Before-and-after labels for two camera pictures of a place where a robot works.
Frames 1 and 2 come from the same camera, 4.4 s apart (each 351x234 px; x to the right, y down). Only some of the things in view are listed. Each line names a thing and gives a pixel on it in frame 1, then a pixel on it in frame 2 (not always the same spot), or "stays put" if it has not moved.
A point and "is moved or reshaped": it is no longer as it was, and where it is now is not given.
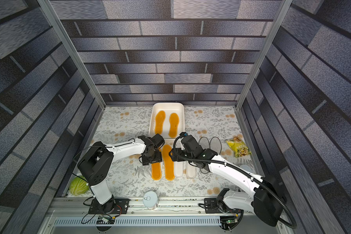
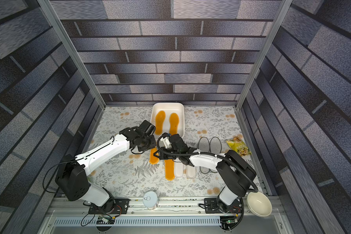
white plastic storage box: (167, 119) stays put
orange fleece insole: (174, 120) stays put
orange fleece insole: (156, 171) is moved or reshaped
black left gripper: (159, 159) → (154, 144)
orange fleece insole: (160, 118) stays put
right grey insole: (215, 145) stays put
